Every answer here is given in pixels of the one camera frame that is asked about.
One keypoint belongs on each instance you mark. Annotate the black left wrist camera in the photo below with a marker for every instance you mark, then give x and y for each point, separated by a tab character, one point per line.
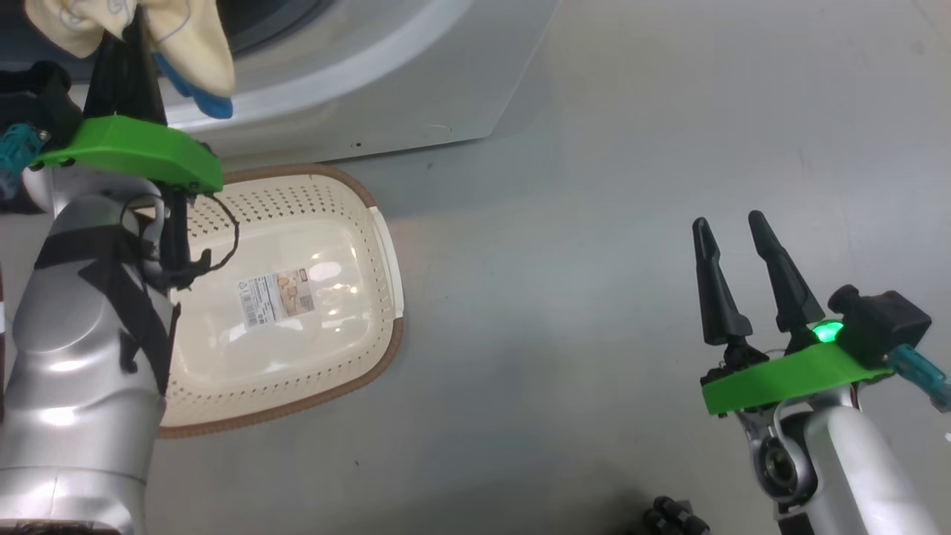
41	100

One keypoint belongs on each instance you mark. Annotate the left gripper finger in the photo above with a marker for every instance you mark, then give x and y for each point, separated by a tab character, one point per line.
108	82
143	82

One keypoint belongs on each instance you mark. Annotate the white basket label sticker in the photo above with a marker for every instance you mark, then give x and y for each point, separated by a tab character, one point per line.
276	299

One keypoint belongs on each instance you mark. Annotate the cream perforated laundry basket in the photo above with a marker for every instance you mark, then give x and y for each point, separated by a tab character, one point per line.
312	357

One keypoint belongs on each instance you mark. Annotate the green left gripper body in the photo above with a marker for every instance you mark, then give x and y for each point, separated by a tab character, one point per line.
134	148

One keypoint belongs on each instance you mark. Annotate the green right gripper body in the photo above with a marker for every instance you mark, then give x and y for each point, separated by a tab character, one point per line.
787	379

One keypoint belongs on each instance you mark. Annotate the white washing machine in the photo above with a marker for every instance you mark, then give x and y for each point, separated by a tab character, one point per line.
386	82

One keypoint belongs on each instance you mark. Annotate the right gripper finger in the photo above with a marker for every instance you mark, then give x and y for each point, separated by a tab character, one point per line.
721	312
795	297

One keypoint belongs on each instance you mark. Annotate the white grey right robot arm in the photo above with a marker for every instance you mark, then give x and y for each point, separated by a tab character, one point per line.
854	475

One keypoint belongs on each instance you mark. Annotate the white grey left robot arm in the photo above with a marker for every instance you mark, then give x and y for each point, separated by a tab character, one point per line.
74	371

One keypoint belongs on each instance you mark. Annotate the cream bear face garment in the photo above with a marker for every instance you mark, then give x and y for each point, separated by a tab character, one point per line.
189	44

